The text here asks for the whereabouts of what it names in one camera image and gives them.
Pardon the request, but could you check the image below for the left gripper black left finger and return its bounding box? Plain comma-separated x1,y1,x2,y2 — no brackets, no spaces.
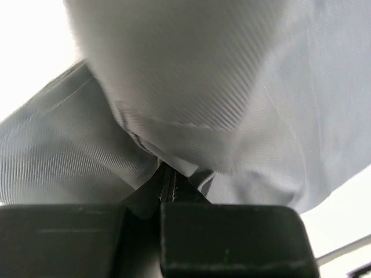
1,166,168,277

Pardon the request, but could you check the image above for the aluminium table rail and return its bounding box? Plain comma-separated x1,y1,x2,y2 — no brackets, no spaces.
317,235,370,265

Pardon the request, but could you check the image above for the grey pleated skirt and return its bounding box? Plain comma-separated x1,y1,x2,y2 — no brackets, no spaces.
1,1,370,212

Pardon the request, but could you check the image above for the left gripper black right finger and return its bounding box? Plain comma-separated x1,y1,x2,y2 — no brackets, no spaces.
159,169,319,277

